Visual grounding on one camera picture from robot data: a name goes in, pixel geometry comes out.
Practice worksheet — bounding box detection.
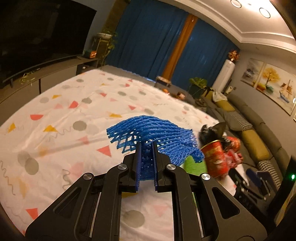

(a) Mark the blue foam net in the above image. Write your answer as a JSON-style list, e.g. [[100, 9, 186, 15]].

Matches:
[[106, 115, 204, 181]]

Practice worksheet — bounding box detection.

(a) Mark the black white patterned pillow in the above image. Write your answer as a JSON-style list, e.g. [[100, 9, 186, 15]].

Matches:
[[257, 160, 281, 189]]

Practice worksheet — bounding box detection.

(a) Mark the mustard pillow middle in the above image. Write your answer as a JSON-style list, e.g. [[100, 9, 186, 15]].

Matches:
[[241, 130, 271, 163]]

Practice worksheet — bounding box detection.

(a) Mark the mustard pillow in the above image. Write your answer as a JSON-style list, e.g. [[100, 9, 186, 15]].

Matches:
[[241, 130, 271, 163], [215, 100, 235, 112]]

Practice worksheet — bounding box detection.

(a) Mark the grey sectional sofa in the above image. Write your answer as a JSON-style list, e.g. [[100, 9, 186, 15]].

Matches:
[[201, 91, 290, 186]]

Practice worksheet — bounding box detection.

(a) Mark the green foam net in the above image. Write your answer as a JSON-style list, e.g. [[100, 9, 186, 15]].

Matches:
[[183, 156, 207, 176]]

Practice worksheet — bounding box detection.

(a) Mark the red white crumpled wrapper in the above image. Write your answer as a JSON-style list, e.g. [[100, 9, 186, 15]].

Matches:
[[222, 136, 243, 169]]

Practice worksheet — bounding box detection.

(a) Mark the far patterned pillow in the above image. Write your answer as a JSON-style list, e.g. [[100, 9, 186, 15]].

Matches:
[[229, 111, 253, 131]]

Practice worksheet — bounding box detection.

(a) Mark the black plastic bag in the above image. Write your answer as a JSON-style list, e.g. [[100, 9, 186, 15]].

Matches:
[[199, 122, 226, 146]]

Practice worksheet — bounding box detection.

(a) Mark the mustard pillow far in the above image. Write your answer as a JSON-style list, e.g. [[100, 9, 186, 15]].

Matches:
[[215, 100, 235, 112]]

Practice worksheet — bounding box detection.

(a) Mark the patterned white tablecloth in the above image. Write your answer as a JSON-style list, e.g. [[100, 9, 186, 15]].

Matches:
[[1, 70, 217, 233]]

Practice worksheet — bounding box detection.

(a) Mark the white cloth on sofa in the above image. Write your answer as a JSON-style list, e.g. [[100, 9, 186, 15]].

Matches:
[[212, 91, 227, 102]]

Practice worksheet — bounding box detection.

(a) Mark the sailboat tree painting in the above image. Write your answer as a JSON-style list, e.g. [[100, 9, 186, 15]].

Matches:
[[256, 64, 295, 115]]

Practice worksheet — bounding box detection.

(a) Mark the white standing air conditioner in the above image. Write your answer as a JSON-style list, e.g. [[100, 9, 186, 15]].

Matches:
[[212, 60, 235, 92]]

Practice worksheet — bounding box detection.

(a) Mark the small landscape painting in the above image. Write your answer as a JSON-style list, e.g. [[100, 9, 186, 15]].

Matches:
[[241, 58, 264, 87]]

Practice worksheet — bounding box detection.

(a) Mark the potted green plant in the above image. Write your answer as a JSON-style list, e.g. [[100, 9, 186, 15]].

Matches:
[[188, 77, 207, 99]]

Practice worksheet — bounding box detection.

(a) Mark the red flower decoration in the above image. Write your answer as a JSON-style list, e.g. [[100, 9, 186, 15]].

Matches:
[[228, 50, 240, 63]]

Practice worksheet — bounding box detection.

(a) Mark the box on coffee table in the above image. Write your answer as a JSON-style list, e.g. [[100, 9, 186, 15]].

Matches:
[[156, 76, 171, 87]]

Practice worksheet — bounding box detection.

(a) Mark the tv cabinet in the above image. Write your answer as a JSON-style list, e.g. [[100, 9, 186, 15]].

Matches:
[[0, 56, 99, 107]]

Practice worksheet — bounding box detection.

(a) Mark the orange curtain strip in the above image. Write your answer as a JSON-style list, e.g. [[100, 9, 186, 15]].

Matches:
[[162, 14, 199, 81]]

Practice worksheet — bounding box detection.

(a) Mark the plant on wooden stand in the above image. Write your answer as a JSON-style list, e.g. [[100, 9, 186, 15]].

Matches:
[[93, 29, 117, 68]]

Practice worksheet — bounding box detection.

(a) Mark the blue curtain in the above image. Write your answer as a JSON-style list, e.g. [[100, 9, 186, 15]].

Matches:
[[107, 1, 239, 90]]

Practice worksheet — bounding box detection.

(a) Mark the black television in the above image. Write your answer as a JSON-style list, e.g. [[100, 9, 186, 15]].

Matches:
[[1, 1, 96, 82]]

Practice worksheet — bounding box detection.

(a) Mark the ring ceiling light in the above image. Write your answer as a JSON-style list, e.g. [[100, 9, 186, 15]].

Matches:
[[230, 0, 271, 19]]

